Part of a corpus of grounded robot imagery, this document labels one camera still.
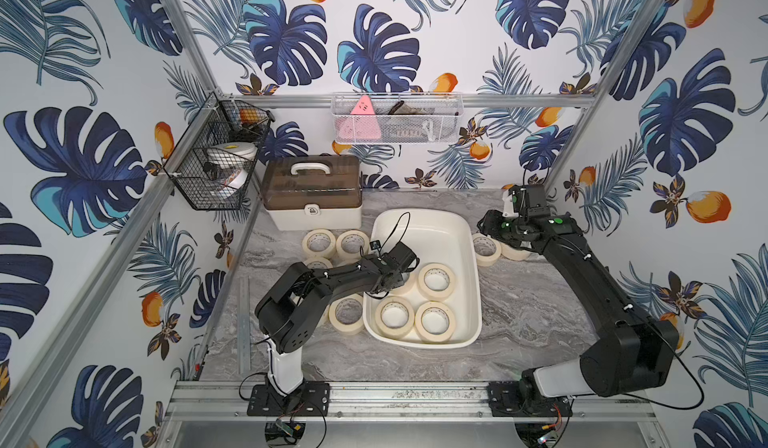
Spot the white plastic storage tray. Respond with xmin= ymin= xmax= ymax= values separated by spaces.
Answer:
xmin=363 ymin=208 xmax=482 ymax=349

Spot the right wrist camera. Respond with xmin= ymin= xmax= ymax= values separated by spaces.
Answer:
xmin=502 ymin=185 xmax=551 ymax=218

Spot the white mesh wall basket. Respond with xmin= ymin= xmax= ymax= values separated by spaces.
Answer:
xmin=330 ymin=93 xmax=464 ymax=145

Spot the black wire wall basket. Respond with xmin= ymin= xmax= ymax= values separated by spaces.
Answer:
xmin=162 ymin=93 xmax=275 ymax=212

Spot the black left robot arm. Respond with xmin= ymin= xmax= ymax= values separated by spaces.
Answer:
xmin=254 ymin=242 xmax=419 ymax=397

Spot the pink triangle ruler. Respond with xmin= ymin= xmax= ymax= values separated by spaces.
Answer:
xmin=336 ymin=95 xmax=382 ymax=143

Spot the white round item in basket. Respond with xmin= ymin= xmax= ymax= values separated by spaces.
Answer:
xmin=203 ymin=142 xmax=257 ymax=192

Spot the cream masking tape roll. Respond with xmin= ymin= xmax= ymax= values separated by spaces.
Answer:
xmin=501 ymin=244 xmax=531 ymax=261
xmin=472 ymin=233 xmax=502 ymax=267
xmin=335 ymin=230 xmax=370 ymax=261
xmin=328 ymin=294 xmax=364 ymax=335
xmin=390 ymin=272 xmax=418 ymax=296
xmin=414 ymin=301 xmax=457 ymax=344
xmin=417 ymin=263 xmax=457 ymax=301
xmin=374 ymin=296 xmax=415 ymax=339
xmin=302 ymin=229 xmax=336 ymax=259
xmin=304 ymin=257 xmax=334 ymax=270

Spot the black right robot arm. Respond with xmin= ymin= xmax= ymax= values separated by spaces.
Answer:
xmin=477 ymin=210 xmax=679 ymax=398

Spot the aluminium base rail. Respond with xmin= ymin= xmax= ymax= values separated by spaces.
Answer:
xmin=165 ymin=381 xmax=657 ymax=423

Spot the brown lidded white toolbox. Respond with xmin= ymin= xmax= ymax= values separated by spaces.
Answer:
xmin=262 ymin=155 xmax=363 ymax=231

